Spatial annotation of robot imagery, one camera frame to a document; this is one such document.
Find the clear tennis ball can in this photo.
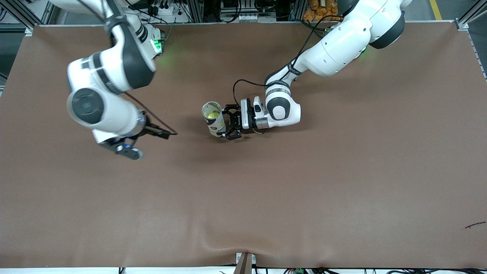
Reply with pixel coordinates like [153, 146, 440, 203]
[201, 100, 227, 138]

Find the brown table mat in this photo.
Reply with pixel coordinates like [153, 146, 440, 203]
[0, 21, 487, 269]

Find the white connector strip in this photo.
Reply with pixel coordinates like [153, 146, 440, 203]
[221, 13, 276, 22]

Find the white power strip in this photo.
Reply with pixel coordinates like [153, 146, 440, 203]
[148, 0, 180, 18]

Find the orange lumpy bundle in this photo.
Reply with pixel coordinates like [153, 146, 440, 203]
[303, 0, 340, 22]

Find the black base cable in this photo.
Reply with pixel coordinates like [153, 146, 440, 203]
[298, 19, 324, 37]

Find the grey aluminium frame post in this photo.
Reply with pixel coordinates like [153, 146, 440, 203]
[186, 0, 204, 22]
[289, 0, 307, 21]

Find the metal post bracket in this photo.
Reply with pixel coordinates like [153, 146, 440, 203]
[235, 252, 257, 274]

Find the grey aluminium frame strut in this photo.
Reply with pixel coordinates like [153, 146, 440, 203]
[41, 0, 57, 24]
[455, 0, 487, 31]
[0, 0, 35, 30]

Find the black cable bundle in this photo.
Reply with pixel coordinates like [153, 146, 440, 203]
[312, 268, 487, 274]

